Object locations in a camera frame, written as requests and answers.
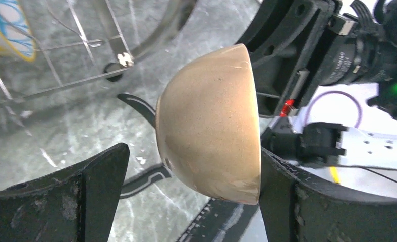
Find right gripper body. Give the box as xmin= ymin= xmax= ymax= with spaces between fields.
xmin=239 ymin=1 xmax=358 ymax=117

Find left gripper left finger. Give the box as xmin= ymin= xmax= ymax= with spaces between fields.
xmin=0 ymin=143 xmax=130 ymax=241

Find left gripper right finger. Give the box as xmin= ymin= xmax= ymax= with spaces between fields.
xmin=259 ymin=149 xmax=397 ymax=241

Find white bowl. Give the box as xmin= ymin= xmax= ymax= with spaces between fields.
xmin=155 ymin=44 xmax=261 ymax=205

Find steel dish rack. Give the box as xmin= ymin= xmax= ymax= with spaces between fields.
xmin=0 ymin=1 xmax=197 ymax=107

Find yellow teal patterned bowl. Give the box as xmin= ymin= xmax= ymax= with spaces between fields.
xmin=0 ymin=0 xmax=36 ymax=62

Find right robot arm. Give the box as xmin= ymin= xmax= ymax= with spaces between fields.
xmin=239 ymin=1 xmax=397 ymax=171

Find black pliers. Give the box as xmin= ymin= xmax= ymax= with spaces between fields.
xmin=117 ymin=93 xmax=173 ymax=199

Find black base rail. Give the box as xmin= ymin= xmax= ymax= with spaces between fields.
xmin=177 ymin=199 xmax=259 ymax=242

